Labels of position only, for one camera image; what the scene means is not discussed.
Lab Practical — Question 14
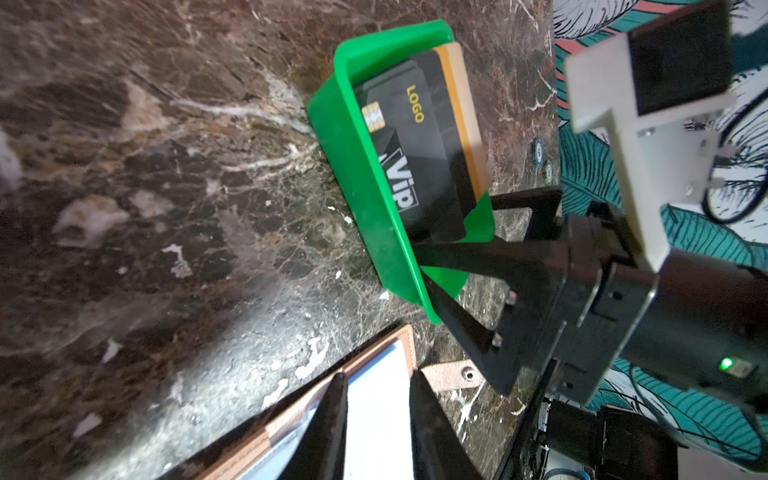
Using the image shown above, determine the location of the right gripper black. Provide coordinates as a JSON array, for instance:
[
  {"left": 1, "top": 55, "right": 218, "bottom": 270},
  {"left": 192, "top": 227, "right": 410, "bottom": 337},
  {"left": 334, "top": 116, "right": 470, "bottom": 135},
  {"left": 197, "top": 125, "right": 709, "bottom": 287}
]
[{"left": 414, "top": 186, "right": 659, "bottom": 405}]

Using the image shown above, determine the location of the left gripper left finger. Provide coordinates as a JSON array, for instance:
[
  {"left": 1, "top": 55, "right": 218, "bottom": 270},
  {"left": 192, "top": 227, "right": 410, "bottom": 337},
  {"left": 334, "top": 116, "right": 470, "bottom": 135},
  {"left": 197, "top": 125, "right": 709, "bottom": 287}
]
[{"left": 279, "top": 371, "right": 348, "bottom": 480}]

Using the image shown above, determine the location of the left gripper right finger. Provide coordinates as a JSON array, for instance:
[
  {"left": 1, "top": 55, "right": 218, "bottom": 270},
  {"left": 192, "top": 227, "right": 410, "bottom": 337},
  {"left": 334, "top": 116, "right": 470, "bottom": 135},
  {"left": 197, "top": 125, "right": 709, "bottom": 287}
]
[{"left": 409, "top": 370, "right": 482, "bottom": 479}]

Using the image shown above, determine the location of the tan leather card holder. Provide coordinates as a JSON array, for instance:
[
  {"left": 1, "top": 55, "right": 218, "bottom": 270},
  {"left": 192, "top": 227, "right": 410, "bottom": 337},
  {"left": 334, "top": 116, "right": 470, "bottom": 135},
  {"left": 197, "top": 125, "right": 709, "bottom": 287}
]
[{"left": 165, "top": 324, "right": 481, "bottom": 479}]

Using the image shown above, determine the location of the green plastic tray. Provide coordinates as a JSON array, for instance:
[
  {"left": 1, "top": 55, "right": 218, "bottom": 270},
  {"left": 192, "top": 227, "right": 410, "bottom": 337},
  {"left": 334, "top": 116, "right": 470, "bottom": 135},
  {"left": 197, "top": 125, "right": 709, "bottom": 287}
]
[{"left": 308, "top": 20, "right": 495, "bottom": 309}]

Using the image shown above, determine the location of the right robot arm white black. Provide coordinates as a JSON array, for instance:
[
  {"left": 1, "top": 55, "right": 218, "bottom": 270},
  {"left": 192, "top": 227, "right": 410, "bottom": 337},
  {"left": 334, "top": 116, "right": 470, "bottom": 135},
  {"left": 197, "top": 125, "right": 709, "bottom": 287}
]
[{"left": 414, "top": 187, "right": 767, "bottom": 415}]

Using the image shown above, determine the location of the stack of credit cards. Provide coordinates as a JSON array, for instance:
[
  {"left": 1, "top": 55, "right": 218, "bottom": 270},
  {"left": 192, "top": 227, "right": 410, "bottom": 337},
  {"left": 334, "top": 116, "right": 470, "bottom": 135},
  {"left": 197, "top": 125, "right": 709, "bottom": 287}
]
[{"left": 354, "top": 42, "right": 491, "bottom": 243}]

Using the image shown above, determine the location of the round sticker near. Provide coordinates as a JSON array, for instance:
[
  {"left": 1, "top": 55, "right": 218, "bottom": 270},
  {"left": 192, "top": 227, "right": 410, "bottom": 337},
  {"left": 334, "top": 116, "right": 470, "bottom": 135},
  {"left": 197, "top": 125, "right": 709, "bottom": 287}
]
[{"left": 542, "top": 162, "right": 554, "bottom": 186}]

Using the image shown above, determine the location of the round sticker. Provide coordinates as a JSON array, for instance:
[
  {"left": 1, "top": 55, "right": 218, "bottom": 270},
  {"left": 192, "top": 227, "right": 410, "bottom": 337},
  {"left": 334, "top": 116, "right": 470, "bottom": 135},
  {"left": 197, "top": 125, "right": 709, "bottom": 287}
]
[
  {"left": 531, "top": 138, "right": 544, "bottom": 169},
  {"left": 542, "top": 162, "right": 554, "bottom": 186}
]

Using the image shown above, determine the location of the round sticker far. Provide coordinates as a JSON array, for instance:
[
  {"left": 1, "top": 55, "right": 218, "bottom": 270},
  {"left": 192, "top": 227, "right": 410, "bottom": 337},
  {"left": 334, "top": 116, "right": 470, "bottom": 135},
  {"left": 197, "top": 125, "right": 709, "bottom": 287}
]
[{"left": 531, "top": 138, "right": 544, "bottom": 169}]

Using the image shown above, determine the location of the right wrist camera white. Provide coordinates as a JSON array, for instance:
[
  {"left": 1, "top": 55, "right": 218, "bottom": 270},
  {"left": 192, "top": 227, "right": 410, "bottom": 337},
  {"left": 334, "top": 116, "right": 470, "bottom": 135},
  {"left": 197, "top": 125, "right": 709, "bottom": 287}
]
[{"left": 565, "top": 1, "right": 735, "bottom": 271}]

